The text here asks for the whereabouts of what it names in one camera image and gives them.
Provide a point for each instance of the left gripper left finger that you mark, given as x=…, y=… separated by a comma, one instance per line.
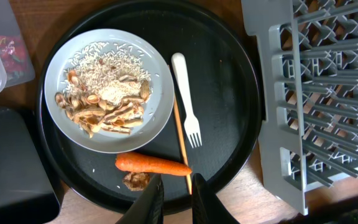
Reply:
x=148, y=208

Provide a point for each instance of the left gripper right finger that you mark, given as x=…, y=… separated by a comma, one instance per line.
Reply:
x=206, y=206

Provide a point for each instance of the grey dishwasher rack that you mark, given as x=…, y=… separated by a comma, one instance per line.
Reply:
x=309, y=58

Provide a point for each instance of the red snack wrapper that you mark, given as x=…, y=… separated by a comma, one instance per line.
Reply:
x=12, y=54

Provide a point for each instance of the walnut piece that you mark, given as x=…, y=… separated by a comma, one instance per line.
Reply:
x=136, y=181

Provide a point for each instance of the orange carrot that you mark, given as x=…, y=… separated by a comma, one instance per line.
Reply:
x=135, y=162

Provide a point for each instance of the round black tray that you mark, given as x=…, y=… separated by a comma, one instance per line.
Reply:
x=224, y=92

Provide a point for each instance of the wooden chopstick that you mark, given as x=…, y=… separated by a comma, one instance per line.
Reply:
x=181, y=140

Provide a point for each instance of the grey plate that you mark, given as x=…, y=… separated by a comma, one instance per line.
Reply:
x=157, y=110

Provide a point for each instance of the peanut shells and rice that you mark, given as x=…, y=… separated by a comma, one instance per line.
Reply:
x=106, y=88

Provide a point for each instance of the black rectangular bin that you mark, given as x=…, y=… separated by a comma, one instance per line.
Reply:
x=30, y=191

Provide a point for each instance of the white plastic fork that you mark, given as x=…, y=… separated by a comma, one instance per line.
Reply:
x=192, y=126

